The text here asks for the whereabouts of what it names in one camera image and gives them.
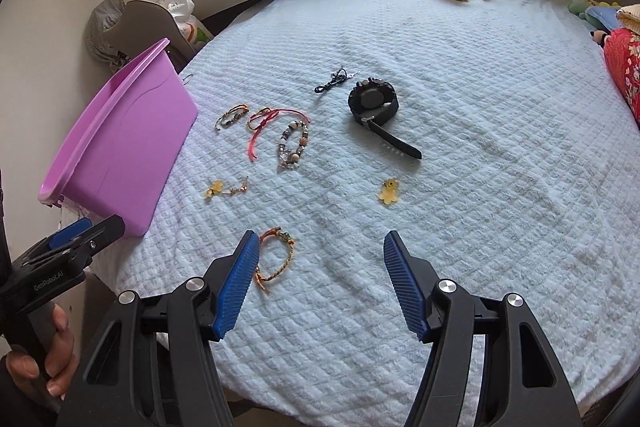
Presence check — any cream knitted cloth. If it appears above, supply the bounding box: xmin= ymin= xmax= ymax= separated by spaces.
xmin=617 ymin=4 xmax=640 ymax=32

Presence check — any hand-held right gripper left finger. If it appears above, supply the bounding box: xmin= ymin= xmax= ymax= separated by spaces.
xmin=55 ymin=231 xmax=261 ymax=427

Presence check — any large beaded charm bracelet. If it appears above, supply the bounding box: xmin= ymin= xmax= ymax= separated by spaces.
xmin=276 ymin=119 xmax=311 ymax=172

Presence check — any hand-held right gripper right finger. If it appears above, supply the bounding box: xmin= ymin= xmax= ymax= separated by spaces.
xmin=382 ymin=231 xmax=583 ymax=427

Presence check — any purple plastic bin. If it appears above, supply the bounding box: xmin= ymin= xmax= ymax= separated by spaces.
xmin=39 ymin=38 xmax=200 ymax=239

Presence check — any light blue quilted blanket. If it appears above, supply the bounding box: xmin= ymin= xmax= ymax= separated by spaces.
xmin=90 ymin=0 xmax=640 ymax=427

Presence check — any orange braided bracelet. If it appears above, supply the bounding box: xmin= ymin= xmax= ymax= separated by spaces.
xmin=254 ymin=228 xmax=296 ymax=297

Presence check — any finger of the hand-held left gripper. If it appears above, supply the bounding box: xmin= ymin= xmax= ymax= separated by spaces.
xmin=12 ymin=214 xmax=125 ymax=270

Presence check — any red string bracelet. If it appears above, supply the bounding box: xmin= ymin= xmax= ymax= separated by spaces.
xmin=247 ymin=107 xmax=312 ymax=160

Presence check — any yellow charm gold chain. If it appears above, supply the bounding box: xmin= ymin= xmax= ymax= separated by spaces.
xmin=202 ymin=177 xmax=251 ymax=200

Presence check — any red patterned pillow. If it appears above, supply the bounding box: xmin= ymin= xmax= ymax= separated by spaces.
xmin=602 ymin=29 xmax=640 ymax=122

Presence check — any person's left hand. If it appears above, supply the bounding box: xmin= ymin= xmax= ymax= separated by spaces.
xmin=0 ymin=302 xmax=80 ymax=400

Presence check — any yellow flower charm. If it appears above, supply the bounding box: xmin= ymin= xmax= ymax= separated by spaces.
xmin=377 ymin=179 xmax=401 ymax=206

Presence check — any small brown beaded bracelet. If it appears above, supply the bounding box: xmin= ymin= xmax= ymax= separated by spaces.
xmin=216 ymin=104 xmax=250 ymax=132

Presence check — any white plastic bag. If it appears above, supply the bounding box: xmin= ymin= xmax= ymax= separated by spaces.
xmin=167 ymin=0 xmax=215 ymax=45

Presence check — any grey checked cloth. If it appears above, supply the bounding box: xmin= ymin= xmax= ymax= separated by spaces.
xmin=84 ymin=0 xmax=132 ymax=68

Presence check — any green plush toy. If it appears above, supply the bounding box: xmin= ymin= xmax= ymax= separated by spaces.
xmin=567 ymin=0 xmax=601 ymax=28

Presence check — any black wristwatch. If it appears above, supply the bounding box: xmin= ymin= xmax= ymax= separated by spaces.
xmin=347 ymin=78 xmax=423 ymax=160

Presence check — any grey chair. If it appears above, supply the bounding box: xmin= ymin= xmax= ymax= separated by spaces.
xmin=109 ymin=0 xmax=197 ymax=72

